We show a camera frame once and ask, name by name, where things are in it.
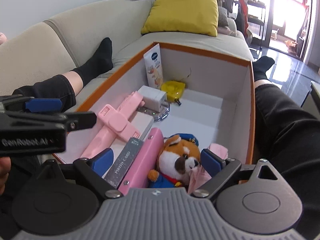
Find pink fabric pouch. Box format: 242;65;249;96
188;143;228;194

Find brown plush sailor toy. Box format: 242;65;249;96
148;133;201;188

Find white power adapter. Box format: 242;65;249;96
138;86;167;112

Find clear glitter ball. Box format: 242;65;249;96
137;101;170;122

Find yellow tape measure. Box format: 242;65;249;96
161;80;185;106

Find white hand cream tube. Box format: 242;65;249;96
143;44;163;89

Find person left hand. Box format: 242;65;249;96
0;157;11;195

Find grey photo card box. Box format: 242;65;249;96
104;138;144;189

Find person left leg black sock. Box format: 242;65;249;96
13;37;113;112

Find person leg black sock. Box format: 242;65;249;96
13;37;113;112
252;56;319;239

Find beige fabric sofa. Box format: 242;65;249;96
1;0;254;111

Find pink plush doll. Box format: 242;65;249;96
0;33;7;45

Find person right leg black sock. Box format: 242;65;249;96
252;56;319;239

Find orange white cardboard box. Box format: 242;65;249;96
53;42;255;164

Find yellow cushion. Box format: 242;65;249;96
141;0;219;37

